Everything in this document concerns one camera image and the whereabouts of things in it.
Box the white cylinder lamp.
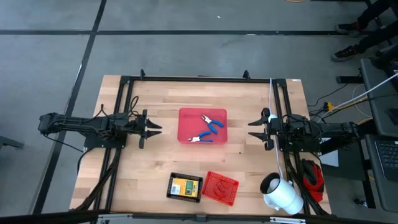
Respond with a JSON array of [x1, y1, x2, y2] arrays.
[[259, 172, 305, 216]]

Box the dark grey desk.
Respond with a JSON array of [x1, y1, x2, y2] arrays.
[[335, 57, 398, 138]]

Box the thin white cable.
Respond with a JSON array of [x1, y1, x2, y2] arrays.
[[267, 77, 285, 180]]

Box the black aluminium frame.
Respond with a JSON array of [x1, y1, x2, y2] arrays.
[[71, 68, 332, 218]]

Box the red translucent plastic tray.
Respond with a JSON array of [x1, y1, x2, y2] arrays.
[[177, 107, 229, 145]]

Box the blue-handled needle-nose pliers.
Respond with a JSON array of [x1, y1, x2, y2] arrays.
[[187, 130, 215, 144]]

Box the black furniture leg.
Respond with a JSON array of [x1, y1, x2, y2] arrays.
[[0, 135, 25, 151]]

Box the yellow crayon box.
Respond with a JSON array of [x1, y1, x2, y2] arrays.
[[171, 177, 199, 197]]

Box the black mesh basket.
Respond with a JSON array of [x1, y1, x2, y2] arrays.
[[165, 172, 204, 203]]

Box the white paper sheet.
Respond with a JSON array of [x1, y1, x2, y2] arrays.
[[318, 136, 340, 167]]

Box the black cable bundle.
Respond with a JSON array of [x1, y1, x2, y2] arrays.
[[284, 152, 330, 216], [74, 148, 121, 212]]

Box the red mesh basket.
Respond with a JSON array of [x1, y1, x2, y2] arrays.
[[201, 170, 240, 207]]

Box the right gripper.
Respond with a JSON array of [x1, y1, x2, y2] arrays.
[[248, 108, 284, 151]]

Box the person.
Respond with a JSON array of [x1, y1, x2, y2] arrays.
[[331, 0, 398, 68]]

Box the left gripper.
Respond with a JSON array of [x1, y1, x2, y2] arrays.
[[126, 108, 163, 149]]

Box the thick white cable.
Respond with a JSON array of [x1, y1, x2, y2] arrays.
[[314, 72, 398, 128]]

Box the dark grey laptop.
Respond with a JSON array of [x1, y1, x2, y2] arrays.
[[364, 133, 398, 213]]

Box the silver aluminium bracket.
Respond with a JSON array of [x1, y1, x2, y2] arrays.
[[98, 213, 133, 224], [269, 217, 306, 224]]

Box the blue-handled combination pliers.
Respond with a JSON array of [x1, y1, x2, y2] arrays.
[[200, 114, 224, 135]]

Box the red and black work glove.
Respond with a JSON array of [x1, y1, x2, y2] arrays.
[[300, 158, 325, 203]]

